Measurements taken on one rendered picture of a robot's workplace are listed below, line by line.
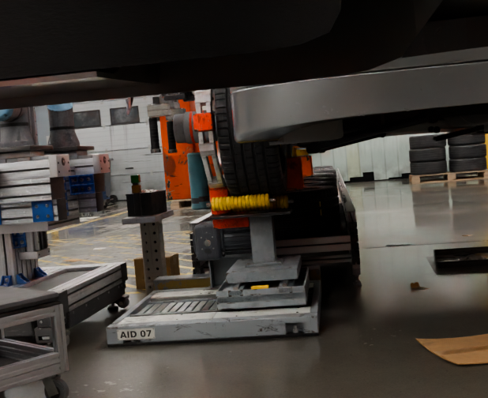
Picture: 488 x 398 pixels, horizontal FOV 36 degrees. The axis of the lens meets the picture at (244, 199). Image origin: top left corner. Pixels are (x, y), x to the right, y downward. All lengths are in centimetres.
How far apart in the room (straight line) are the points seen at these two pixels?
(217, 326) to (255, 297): 22
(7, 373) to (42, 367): 11
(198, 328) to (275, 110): 104
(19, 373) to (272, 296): 114
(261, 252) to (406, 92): 130
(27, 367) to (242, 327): 93
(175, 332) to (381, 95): 129
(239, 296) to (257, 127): 96
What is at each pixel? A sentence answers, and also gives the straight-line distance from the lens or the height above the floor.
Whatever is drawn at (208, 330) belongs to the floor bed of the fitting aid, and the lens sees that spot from 292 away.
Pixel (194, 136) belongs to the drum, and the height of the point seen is 81.
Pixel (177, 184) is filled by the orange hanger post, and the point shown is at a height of 60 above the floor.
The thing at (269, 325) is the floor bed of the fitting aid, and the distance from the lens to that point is 289.
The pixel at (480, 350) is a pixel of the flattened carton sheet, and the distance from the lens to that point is 258.
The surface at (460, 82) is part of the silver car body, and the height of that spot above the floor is 85.
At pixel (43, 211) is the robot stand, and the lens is 316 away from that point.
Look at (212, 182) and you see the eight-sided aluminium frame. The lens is 316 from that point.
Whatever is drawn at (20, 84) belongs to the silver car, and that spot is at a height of 74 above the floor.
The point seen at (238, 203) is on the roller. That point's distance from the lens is 313.
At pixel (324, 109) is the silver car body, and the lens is 220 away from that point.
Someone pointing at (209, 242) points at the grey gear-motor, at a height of 32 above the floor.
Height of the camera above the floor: 69
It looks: 3 degrees down
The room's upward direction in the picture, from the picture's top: 5 degrees counter-clockwise
